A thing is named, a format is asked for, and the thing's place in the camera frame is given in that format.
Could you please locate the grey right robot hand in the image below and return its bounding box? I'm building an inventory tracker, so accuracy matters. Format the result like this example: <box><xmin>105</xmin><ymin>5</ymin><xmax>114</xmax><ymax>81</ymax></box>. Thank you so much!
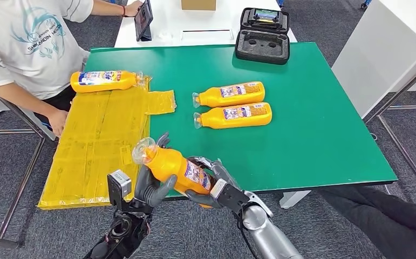
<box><xmin>185</xmin><ymin>156</ymin><xmax>242</xmax><ymax>209</ymax></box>

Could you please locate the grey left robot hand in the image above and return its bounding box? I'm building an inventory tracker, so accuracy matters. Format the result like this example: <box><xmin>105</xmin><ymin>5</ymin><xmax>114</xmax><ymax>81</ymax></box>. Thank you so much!
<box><xmin>133</xmin><ymin>132</ymin><xmax>178</xmax><ymax>208</ymax></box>

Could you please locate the person's right hand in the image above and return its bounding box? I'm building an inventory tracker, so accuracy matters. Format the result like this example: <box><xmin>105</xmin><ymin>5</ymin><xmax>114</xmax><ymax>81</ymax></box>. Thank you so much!
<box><xmin>46</xmin><ymin>108</ymin><xmax>69</xmax><ymax>138</ymax></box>

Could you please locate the person's left hand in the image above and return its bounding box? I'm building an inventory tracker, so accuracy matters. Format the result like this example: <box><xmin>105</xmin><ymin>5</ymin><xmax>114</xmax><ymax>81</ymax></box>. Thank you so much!
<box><xmin>124</xmin><ymin>0</ymin><xmax>145</xmax><ymax>17</ymax></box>

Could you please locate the orange detergent bottle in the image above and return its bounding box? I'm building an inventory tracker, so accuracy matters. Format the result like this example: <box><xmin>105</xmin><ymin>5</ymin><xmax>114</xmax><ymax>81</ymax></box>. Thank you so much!
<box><xmin>193</xmin><ymin>102</ymin><xmax>273</xmax><ymax>130</ymax></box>
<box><xmin>132</xmin><ymin>137</ymin><xmax>217</xmax><ymax>209</ymax></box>
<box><xmin>192</xmin><ymin>81</ymin><xmax>266</xmax><ymax>108</ymax></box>
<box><xmin>70</xmin><ymin>70</ymin><xmax>146</xmax><ymax>94</ymax></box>

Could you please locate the black tablet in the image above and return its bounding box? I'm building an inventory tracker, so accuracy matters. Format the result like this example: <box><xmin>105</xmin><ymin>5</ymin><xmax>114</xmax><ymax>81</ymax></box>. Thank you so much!
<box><xmin>134</xmin><ymin>0</ymin><xmax>154</xmax><ymax>42</ymax></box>

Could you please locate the grey board panel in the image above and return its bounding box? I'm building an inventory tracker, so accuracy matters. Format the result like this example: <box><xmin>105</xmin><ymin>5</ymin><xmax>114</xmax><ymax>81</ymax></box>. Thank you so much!
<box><xmin>0</xmin><ymin>94</ymin><xmax>57</xmax><ymax>142</ymax></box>

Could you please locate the yellow taped cardboard mat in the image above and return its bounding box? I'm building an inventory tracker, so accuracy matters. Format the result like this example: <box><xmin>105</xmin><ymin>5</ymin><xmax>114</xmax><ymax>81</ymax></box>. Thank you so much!
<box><xmin>37</xmin><ymin>77</ymin><xmax>177</xmax><ymax>210</ymax></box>

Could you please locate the brown cardboard box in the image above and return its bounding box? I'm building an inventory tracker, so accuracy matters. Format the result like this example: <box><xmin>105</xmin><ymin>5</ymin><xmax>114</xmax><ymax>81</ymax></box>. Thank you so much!
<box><xmin>181</xmin><ymin>0</ymin><xmax>217</xmax><ymax>11</ymax></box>

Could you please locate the white table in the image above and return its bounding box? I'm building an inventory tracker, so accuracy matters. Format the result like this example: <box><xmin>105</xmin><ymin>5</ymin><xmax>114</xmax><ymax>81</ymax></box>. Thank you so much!
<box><xmin>114</xmin><ymin>0</ymin><xmax>298</xmax><ymax>48</ymax></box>

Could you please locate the white table foot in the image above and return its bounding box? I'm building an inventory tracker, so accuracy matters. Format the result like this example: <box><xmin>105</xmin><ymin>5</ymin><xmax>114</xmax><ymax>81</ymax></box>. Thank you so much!
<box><xmin>279</xmin><ymin>190</ymin><xmax>312</xmax><ymax>210</ymax></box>

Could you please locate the person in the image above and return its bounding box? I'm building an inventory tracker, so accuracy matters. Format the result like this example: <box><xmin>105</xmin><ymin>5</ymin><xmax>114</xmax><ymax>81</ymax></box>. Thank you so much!
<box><xmin>0</xmin><ymin>0</ymin><xmax>145</xmax><ymax>138</ymax></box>
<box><xmin>316</xmin><ymin>186</ymin><xmax>416</xmax><ymax>259</ymax></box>

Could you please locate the black foam-lined case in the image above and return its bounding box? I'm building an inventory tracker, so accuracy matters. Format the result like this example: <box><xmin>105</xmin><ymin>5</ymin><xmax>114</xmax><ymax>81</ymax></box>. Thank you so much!
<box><xmin>235</xmin><ymin>7</ymin><xmax>291</xmax><ymax>65</ymax></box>

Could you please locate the black handheld controller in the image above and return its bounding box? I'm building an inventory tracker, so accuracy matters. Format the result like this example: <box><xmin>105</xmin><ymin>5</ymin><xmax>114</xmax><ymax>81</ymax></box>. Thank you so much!
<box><xmin>248</xmin><ymin>9</ymin><xmax>283</xmax><ymax>28</ymax></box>

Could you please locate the white partition panel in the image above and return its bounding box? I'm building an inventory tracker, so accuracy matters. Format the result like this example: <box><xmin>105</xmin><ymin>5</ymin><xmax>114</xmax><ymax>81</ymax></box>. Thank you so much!
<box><xmin>331</xmin><ymin>0</ymin><xmax>416</xmax><ymax>119</ymax></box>

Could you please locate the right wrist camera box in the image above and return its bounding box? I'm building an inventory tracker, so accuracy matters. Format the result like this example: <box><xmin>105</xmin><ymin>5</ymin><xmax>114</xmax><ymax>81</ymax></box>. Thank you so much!
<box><xmin>209</xmin><ymin>179</ymin><xmax>250</xmax><ymax>214</ymax></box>

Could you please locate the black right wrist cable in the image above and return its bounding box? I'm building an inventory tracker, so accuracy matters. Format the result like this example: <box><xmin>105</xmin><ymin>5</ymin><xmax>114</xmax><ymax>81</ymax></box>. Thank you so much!
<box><xmin>233</xmin><ymin>210</ymin><xmax>260</xmax><ymax>259</ymax></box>

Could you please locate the steel tube frame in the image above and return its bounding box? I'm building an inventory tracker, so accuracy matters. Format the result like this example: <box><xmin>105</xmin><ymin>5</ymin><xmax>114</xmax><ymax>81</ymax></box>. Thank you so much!
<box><xmin>363</xmin><ymin>36</ymin><xmax>416</xmax><ymax>208</ymax></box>
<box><xmin>0</xmin><ymin>128</ymin><xmax>47</xmax><ymax>251</ymax></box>

